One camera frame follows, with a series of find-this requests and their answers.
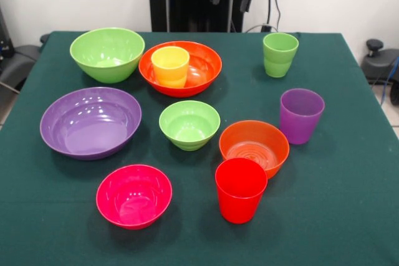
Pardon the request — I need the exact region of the large orange-red bowl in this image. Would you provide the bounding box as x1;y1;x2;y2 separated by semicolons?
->
138;40;223;98

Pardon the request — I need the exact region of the black pedestal leg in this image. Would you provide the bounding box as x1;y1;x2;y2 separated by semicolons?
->
360;39;399;85
0;33;50;92

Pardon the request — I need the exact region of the small green bowl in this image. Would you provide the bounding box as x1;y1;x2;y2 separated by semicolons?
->
158;100;221;152

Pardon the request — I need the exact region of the green cup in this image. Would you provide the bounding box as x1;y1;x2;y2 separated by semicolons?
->
262;32;300;78

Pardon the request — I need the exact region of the small orange bowl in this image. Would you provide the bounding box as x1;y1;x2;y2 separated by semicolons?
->
218;120;291;180

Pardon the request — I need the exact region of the large green bowl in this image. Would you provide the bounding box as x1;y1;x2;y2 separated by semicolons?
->
69;27;146;85

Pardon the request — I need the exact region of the yellow cup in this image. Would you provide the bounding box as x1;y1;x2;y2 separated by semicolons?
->
150;45;191;89

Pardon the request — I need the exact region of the pink bowl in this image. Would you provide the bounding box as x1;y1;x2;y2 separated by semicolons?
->
95;164;173;230

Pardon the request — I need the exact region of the blue cable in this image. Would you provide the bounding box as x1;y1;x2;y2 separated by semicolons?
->
380;56;399;105

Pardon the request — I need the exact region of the red cup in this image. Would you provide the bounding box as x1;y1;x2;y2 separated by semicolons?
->
214;158;269;225

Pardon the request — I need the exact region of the large purple bowl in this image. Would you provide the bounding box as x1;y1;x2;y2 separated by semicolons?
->
39;87;143;161

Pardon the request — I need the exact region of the purple cup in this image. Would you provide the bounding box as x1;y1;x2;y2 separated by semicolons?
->
279;87;325;145

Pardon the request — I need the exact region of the dark green tablecloth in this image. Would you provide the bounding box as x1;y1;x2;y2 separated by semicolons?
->
0;31;399;266

